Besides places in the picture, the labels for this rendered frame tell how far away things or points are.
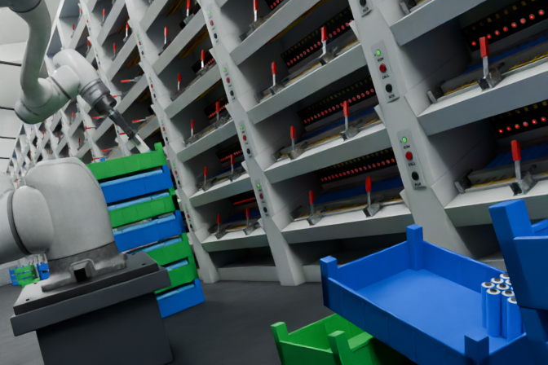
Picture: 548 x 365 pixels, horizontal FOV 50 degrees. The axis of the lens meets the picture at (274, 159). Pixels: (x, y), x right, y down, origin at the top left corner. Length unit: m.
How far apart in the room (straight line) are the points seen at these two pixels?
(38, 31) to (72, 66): 0.30
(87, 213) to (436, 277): 0.76
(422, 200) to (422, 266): 0.24
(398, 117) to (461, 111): 0.16
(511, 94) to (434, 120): 0.19
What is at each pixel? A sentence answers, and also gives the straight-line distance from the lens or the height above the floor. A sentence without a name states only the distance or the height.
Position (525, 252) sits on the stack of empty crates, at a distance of 0.47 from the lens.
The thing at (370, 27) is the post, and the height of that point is 0.57.
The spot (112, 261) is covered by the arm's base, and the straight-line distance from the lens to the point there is 1.37.
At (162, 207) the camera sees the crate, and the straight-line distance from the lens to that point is 1.99.
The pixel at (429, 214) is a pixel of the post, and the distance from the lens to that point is 1.24.
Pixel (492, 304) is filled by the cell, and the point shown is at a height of 0.07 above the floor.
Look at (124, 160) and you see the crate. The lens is 1.97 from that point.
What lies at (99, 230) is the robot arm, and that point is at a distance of 1.37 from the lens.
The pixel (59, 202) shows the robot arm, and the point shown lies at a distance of 1.35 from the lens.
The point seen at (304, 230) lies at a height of 0.16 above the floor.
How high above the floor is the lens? 0.30
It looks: 3 degrees up
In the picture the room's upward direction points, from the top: 16 degrees counter-clockwise
